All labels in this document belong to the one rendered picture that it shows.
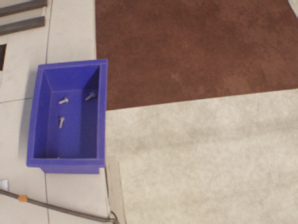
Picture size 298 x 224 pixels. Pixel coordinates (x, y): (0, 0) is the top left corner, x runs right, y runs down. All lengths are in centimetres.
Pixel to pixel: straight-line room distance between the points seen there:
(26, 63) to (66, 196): 36
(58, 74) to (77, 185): 23
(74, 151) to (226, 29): 150
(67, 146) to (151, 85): 113
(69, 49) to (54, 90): 13
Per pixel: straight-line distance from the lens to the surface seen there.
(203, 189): 172
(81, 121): 88
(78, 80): 90
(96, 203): 80
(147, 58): 204
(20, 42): 107
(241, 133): 185
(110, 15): 226
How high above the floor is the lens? 158
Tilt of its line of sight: 58 degrees down
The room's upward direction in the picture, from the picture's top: 1 degrees counter-clockwise
